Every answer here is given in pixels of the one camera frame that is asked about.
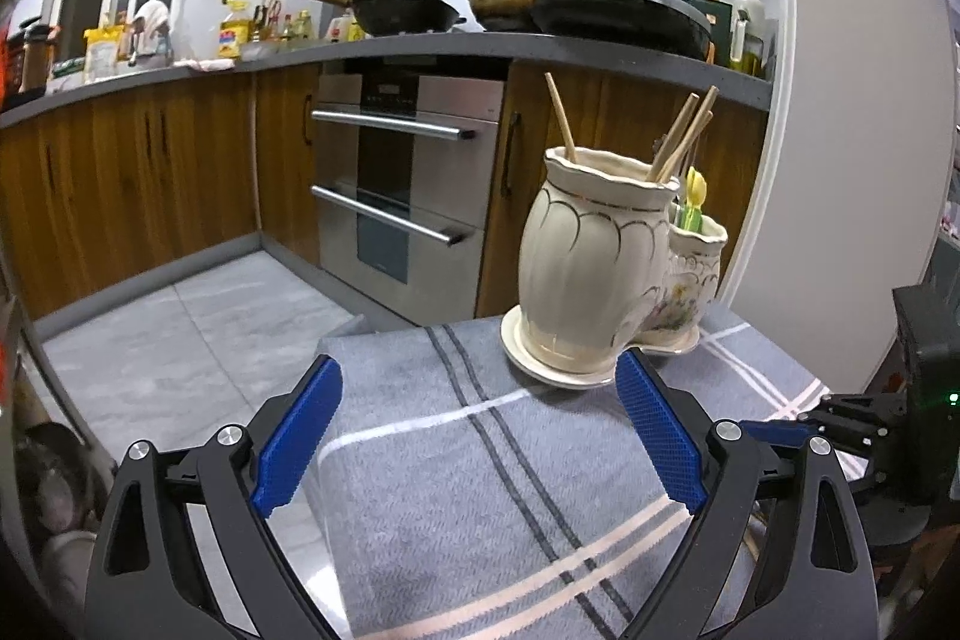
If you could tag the pale dish rag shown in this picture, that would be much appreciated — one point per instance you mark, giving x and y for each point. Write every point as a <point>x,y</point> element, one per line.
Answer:
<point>206,64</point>

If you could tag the plastic storage shelf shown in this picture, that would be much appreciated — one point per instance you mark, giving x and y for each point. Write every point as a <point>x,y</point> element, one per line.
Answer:
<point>946,235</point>

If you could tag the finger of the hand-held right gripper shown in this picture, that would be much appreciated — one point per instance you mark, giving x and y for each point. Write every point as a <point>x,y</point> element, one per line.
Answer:
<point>855,419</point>
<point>780,434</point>

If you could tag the dark pot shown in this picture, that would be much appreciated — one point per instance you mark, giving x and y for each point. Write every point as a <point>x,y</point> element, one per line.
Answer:
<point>52,475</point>

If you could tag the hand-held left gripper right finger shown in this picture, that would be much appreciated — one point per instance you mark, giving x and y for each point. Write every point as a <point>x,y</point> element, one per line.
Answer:
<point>660,434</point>

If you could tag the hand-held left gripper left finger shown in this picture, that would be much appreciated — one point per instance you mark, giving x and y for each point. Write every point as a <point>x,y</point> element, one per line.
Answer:
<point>300,434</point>

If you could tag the white cloth bundle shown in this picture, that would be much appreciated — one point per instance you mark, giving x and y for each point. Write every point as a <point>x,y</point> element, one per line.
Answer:
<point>154,25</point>

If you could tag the green kitchen appliance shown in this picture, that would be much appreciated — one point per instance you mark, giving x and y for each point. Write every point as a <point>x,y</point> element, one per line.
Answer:
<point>709,21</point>

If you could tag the yellow food package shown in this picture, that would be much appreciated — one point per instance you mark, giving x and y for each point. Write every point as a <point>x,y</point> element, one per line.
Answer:
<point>103,54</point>

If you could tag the row of condiment bottles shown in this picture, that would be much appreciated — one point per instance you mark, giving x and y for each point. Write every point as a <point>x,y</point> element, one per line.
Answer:
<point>285,25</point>

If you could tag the cream ceramic utensil holder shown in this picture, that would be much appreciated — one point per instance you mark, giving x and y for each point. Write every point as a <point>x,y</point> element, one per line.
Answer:
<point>585,265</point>

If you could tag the stainless steel built-in oven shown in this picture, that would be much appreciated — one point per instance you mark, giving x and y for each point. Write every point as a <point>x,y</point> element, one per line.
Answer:
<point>405,197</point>

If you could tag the white bowl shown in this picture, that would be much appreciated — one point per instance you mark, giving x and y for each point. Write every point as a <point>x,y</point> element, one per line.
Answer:
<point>67,569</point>

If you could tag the white kettle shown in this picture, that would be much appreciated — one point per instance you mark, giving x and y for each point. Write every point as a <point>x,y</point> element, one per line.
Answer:
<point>748,29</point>

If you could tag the large black lidded pan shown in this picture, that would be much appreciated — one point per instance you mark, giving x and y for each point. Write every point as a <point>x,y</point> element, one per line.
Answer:
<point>622,18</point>

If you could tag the dark jars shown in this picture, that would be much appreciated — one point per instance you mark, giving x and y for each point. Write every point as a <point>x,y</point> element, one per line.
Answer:
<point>37,55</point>

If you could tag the grey striped tablecloth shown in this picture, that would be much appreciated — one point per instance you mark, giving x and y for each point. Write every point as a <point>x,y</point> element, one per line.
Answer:
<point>465,505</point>

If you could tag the yellow cooking oil bottle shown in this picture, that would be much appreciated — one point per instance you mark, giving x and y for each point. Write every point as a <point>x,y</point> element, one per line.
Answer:
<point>234,36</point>

